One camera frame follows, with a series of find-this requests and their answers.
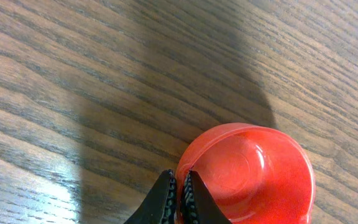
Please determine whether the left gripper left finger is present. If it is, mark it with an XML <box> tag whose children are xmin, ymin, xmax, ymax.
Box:
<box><xmin>124</xmin><ymin>169</ymin><xmax>177</xmax><ymax>224</ymax></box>

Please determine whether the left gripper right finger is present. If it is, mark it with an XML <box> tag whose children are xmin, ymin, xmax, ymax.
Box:
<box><xmin>180</xmin><ymin>170</ymin><xmax>231</xmax><ymax>224</ymax></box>

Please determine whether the red plastic measuring scoop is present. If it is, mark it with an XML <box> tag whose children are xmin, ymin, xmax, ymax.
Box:
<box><xmin>176</xmin><ymin>123</ymin><xmax>316</xmax><ymax>223</ymax></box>

